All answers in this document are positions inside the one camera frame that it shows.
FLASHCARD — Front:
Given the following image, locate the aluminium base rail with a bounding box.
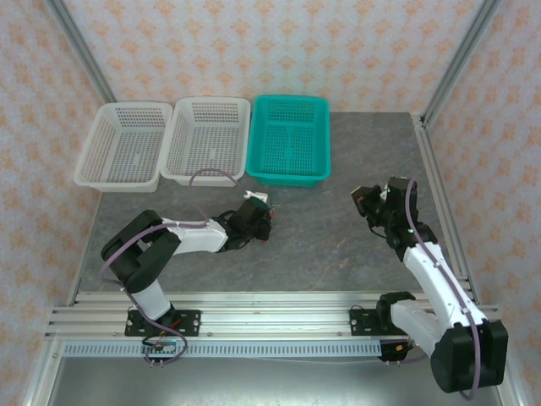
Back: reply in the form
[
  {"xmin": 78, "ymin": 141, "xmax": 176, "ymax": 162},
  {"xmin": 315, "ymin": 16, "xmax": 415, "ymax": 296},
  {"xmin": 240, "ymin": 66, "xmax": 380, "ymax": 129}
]
[{"xmin": 44, "ymin": 290, "xmax": 502, "ymax": 339}]

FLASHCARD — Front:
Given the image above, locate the white perforated plastic basket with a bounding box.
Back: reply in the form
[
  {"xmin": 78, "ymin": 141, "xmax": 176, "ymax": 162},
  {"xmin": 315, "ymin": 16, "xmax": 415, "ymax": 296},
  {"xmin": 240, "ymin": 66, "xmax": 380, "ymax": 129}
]
[
  {"xmin": 73, "ymin": 100, "xmax": 175, "ymax": 194},
  {"xmin": 160, "ymin": 96, "xmax": 252, "ymax": 189}
]

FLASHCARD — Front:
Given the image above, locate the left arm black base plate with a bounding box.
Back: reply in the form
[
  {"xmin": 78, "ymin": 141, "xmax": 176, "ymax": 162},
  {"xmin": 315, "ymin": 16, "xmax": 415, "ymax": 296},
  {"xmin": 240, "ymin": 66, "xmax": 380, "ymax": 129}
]
[{"xmin": 124, "ymin": 309, "xmax": 202, "ymax": 337}]

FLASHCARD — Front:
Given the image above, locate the aluminium frame post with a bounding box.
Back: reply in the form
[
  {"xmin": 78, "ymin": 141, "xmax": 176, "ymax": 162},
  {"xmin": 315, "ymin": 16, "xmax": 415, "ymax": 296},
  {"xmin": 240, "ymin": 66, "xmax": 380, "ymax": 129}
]
[
  {"xmin": 45, "ymin": 0, "xmax": 116, "ymax": 103},
  {"xmin": 421, "ymin": 0, "xmax": 504, "ymax": 128}
]

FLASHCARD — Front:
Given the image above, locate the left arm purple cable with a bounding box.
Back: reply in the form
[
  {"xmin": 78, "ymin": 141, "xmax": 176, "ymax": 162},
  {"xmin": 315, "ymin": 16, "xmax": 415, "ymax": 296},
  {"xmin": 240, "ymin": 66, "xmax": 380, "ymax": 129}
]
[{"xmin": 100, "ymin": 167, "xmax": 240, "ymax": 367}]

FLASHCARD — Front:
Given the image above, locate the aluminium side rail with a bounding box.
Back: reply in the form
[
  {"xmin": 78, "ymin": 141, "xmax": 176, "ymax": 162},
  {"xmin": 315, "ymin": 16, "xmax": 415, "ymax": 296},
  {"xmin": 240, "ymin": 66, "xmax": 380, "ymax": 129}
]
[{"xmin": 411, "ymin": 112, "xmax": 481, "ymax": 306}]

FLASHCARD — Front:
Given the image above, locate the teal perforated plastic basket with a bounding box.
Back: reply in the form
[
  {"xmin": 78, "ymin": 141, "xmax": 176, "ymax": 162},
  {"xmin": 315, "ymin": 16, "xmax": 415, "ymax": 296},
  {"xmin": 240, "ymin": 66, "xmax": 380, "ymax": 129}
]
[{"xmin": 245, "ymin": 94, "xmax": 332, "ymax": 189}]

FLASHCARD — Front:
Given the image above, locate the slotted grey cable duct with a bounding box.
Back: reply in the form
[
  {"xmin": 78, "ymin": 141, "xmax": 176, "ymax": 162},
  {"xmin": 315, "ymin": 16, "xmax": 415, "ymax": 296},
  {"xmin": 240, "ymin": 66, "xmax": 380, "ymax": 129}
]
[{"xmin": 63, "ymin": 341, "xmax": 384, "ymax": 359}]

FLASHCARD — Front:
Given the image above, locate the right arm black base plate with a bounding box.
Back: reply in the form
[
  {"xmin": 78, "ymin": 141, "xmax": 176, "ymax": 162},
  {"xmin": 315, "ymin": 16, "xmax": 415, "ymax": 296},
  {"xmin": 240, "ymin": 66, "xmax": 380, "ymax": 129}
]
[{"xmin": 348, "ymin": 307, "xmax": 384, "ymax": 337}]

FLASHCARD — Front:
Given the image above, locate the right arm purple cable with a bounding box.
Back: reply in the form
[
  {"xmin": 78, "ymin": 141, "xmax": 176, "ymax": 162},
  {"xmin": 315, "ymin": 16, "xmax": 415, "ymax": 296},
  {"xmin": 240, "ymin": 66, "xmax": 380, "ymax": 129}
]
[{"xmin": 380, "ymin": 176, "xmax": 484, "ymax": 401}]

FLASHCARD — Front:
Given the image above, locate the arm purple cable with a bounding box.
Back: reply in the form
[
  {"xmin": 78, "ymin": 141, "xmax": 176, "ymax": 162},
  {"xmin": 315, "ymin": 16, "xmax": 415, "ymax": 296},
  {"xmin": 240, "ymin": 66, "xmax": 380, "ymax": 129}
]
[
  {"xmin": 100, "ymin": 167, "xmax": 240, "ymax": 367},
  {"xmin": 380, "ymin": 176, "xmax": 484, "ymax": 401}
]

